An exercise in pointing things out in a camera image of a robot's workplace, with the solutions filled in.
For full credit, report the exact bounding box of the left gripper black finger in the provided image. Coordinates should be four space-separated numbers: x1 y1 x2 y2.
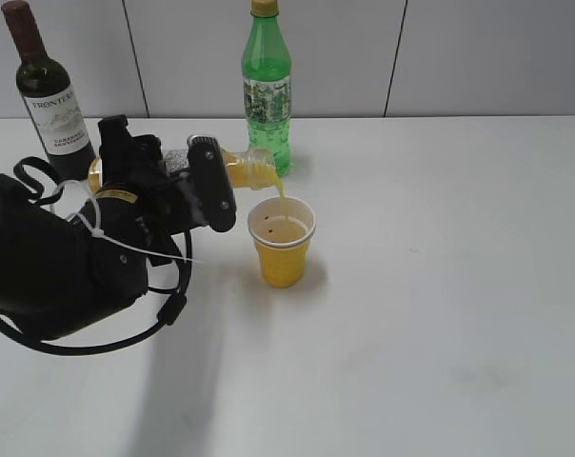
98 114 134 185

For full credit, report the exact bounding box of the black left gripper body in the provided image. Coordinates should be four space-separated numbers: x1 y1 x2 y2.
94 135 207 238

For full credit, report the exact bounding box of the left gripper silver-edged finger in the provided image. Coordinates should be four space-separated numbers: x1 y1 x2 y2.
187 135 236 232

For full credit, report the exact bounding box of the orange juice bottle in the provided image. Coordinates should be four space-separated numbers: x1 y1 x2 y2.
88 146 280 192

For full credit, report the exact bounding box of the yellow paper cup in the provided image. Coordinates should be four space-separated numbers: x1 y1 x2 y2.
248 196 317 288

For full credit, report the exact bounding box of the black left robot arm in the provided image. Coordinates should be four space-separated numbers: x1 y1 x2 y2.
0 115 236 353

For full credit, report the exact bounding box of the white zip tie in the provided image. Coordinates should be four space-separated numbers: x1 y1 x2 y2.
48 179 206 266

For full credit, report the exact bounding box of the dark red wine bottle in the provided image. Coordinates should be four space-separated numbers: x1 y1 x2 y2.
1 1 95 180

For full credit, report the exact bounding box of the green plastic soda bottle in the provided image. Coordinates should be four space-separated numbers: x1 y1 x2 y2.
241 1 292 176

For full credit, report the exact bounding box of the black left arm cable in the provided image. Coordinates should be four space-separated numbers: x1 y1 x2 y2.
0 156 194 356

